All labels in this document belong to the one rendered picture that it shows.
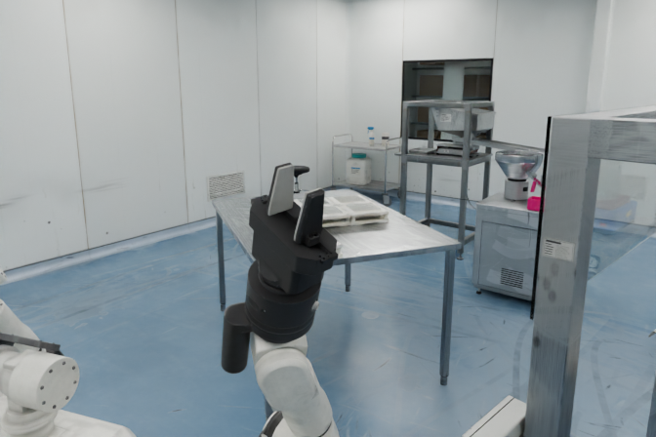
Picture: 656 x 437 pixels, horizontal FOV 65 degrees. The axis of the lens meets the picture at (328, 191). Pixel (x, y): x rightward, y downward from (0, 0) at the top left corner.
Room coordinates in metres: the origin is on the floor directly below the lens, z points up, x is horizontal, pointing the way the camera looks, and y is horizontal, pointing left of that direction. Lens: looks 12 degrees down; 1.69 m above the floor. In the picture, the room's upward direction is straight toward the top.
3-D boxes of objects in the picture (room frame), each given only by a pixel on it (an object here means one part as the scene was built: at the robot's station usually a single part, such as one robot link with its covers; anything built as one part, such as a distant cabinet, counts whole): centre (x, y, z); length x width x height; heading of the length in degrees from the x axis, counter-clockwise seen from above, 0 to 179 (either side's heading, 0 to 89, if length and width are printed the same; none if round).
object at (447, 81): (7.17, -1.59, 1.43); 1.32 x 0.01 x 1.11; 52
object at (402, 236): (3.13, 0.07, 0.83); 1.50 x 1.10 x 0.04; 21
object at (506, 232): (3.95, -1.57, 0.38); 0.63 x 0.57 x 0.76; 52
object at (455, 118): (4.83, -1.30, 0.75); 1.43 x 1.06 x 1.50; 52
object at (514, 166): (4.02, -1.57, 0.95); 0.49 x 0.36 x 0.37; 52
